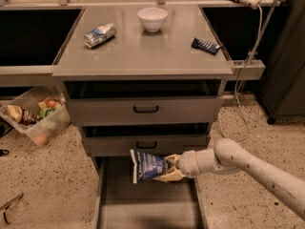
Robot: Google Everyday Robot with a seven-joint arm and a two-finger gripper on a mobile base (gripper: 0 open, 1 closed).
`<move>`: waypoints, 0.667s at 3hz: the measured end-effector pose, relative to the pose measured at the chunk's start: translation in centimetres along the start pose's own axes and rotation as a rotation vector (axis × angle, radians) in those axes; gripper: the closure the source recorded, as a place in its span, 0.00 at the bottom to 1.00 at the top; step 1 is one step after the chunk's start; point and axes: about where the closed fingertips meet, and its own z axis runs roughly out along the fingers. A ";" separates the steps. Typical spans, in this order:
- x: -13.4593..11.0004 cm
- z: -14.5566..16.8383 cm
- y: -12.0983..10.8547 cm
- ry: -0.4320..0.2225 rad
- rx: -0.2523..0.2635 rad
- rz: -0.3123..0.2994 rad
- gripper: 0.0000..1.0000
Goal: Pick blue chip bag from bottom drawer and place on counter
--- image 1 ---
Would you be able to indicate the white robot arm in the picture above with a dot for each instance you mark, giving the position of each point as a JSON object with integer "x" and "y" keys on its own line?
{"x": 227, "y": 157}

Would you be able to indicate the crushed silver soda can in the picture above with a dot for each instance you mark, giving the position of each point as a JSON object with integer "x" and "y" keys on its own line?
{"x": 100, "y": 35}

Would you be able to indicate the green snack pack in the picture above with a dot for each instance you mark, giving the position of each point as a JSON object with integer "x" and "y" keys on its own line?
{"x": 46, "y": 112}

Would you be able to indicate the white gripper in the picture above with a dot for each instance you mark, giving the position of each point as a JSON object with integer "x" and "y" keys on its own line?
{"x": 187, "y": 165}

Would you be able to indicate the dark blue snack bar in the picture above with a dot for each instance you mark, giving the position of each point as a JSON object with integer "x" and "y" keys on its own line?
{"x": 205, "y": 46}

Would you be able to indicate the white ceramic bowl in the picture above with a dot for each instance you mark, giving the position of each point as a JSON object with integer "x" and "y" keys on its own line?
{"x": 152, "y": 19}

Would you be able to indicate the red orange fruit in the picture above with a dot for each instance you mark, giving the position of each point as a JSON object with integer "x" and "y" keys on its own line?
{"x": 51, "y": 103}

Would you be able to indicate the middle grey drawer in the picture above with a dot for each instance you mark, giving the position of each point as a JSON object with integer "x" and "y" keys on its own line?
{"x": 159, "y": 139}

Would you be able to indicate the dark grey cabinet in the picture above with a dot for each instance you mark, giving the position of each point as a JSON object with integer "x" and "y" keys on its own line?
{"x": 282, "y": 88}

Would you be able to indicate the grey drawer cabinet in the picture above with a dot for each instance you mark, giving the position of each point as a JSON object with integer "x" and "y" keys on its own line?
{"x": 135, "y": 54}

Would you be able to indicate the bottom grey drawer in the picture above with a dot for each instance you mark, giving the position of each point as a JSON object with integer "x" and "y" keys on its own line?
{"x": 121, "y": 204}

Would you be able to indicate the clear plastic bin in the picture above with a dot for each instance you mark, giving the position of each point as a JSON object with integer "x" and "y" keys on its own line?
{"x": 35, "y": 100}

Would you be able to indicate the grey drawer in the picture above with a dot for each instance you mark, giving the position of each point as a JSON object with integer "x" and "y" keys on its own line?
{"x": 159, "y": 139}
{"x": 121, "y": 204}
{"x": 140, "y": 102}

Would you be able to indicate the brown snack bag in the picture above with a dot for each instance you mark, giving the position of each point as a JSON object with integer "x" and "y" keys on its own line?
{"x": 21, "y": 115}

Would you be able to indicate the blue chip bag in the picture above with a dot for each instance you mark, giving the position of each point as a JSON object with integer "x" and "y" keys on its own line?
{"x": 147, "y": 166}

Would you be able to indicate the top grey drawer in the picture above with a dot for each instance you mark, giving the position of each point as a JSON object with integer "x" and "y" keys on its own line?
{"x": 140, "y": 102}

